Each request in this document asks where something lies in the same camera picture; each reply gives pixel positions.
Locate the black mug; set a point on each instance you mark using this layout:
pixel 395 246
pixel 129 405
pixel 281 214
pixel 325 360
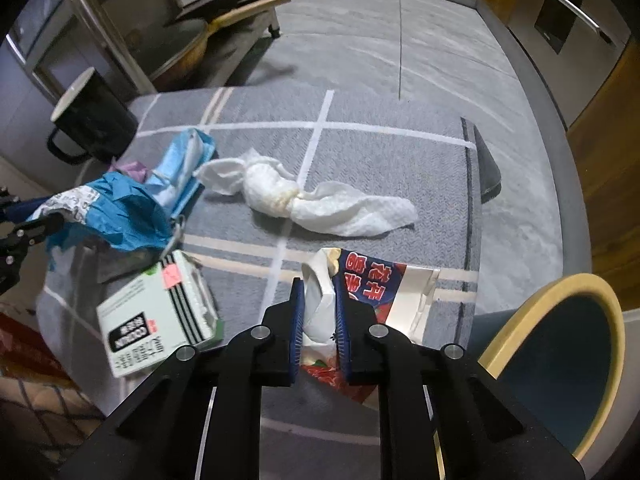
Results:
pixel 95 115

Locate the red white paper wrapper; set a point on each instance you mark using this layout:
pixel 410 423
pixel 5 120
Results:
pixel 385 295

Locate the stainless steel rack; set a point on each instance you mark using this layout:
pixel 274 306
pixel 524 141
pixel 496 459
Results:
pixel 107 30

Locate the stainless steel oven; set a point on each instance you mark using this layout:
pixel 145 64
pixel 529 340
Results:
pixel 530 15

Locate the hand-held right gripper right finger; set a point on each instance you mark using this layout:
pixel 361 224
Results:
pixel 341 330

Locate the blue white plastic wrapper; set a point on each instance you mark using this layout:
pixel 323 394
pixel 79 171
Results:
pixel 125 210

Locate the blue face mask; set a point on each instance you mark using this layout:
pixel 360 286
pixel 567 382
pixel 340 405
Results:
pixel 182 160

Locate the red cardboard box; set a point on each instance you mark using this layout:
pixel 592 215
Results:
pixel 20 345

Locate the white green carton box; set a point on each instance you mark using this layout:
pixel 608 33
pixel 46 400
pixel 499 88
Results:
pixel 145 320

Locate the twisted white paper towel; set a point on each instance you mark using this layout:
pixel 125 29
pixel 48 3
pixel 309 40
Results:
pixel 270 185

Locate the grey checked blanket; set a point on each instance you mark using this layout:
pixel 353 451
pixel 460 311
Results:
pixel 380 160

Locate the teal bin with yellow rim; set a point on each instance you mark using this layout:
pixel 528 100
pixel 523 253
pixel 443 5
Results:
pixel 545 370

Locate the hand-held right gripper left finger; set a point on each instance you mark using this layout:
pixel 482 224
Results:
pixel 298 320

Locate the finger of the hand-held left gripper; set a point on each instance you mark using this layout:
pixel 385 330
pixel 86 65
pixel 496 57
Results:
pixel 30 234
pixel 20 210

